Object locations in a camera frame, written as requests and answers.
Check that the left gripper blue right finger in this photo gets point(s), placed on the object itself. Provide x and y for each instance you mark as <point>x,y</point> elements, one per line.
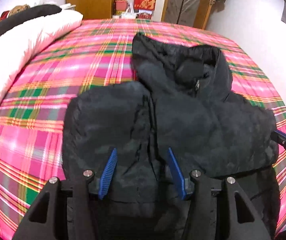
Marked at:
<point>176,173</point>

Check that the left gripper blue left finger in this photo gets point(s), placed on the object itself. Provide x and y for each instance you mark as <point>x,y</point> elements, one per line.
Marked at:
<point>107,174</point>

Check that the black padded jacket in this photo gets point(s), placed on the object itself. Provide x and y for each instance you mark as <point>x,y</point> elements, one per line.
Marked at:
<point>182,101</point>

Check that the pink plaid bed sheet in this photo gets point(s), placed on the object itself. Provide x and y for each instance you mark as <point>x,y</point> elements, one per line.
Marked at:
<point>95,54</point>

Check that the white folded duvet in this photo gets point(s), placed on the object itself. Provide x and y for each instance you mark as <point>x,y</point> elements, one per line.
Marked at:
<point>23,42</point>

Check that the white shopping bag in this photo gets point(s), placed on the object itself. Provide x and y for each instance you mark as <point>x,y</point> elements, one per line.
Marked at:
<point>129,14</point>

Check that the pink plastic bin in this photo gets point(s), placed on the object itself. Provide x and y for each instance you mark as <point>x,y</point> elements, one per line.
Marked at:
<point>121,5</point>

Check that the wooden door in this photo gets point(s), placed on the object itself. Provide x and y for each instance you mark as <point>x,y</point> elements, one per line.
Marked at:
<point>203,14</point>

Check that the red gift box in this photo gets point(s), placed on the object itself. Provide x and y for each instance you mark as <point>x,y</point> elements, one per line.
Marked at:
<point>144,5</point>

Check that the black folded garment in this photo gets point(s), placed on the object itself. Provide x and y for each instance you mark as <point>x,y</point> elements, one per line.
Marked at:
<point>26,15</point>

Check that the brown teddy bear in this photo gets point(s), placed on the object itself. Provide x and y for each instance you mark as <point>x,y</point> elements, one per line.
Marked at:
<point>18,9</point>

